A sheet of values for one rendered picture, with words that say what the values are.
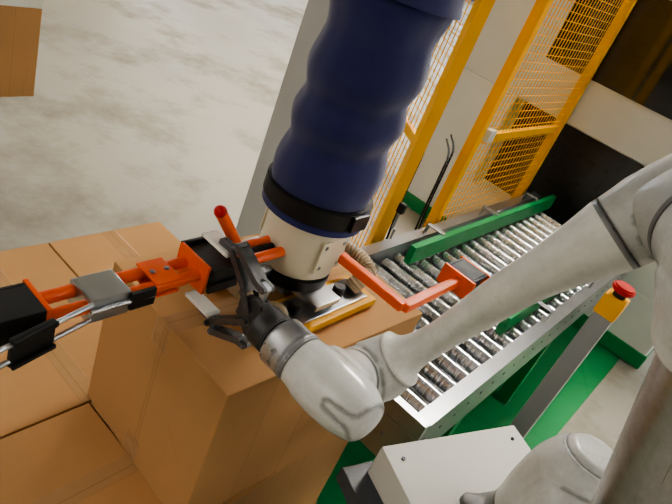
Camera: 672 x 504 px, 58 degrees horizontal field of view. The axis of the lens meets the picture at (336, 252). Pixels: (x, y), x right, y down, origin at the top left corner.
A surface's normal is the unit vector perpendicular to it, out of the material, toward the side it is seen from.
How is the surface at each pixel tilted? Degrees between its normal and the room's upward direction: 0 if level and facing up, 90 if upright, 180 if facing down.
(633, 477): 106
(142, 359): 90
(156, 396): 90
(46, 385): 0
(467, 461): 4
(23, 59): 90
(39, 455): 0
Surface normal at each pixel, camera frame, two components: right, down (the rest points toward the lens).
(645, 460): -0.83, 0.29
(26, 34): 0.72, 0.56
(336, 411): -0.37, 0.01
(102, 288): 0.34, -0.80
